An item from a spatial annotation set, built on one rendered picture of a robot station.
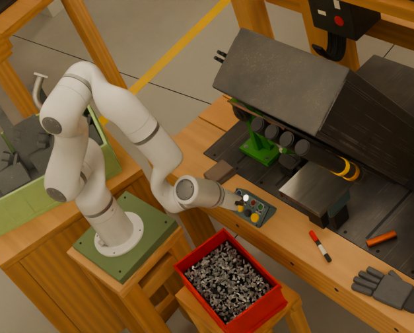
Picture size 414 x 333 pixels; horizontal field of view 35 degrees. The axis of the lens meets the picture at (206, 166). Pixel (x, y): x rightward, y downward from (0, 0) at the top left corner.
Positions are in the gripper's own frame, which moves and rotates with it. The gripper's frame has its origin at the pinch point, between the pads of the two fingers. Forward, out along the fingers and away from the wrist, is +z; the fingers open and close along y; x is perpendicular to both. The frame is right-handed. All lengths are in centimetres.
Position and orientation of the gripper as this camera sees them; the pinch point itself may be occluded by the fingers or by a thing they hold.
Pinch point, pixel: (236, 199)
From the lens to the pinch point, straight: 214.7
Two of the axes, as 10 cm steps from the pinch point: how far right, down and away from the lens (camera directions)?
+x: 3.8, -9.2, -0.8
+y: 7.8, 3.7, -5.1
